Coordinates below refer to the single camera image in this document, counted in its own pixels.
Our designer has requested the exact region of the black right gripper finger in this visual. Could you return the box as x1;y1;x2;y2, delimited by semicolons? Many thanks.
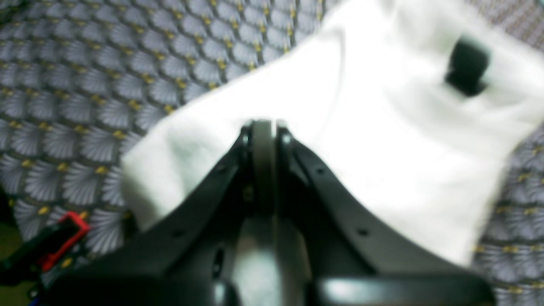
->
276;122;496;306
44;120;274;306
444;36;491;97

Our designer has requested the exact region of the white printed T-shirt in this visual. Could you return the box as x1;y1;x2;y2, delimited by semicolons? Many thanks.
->
121;0;544;306

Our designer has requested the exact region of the red black clamp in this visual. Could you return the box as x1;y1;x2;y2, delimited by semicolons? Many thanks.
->
0;211;90;286

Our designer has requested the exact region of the purple fan-pattern table mat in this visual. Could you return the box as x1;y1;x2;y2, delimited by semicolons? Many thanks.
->
0;0;530;306

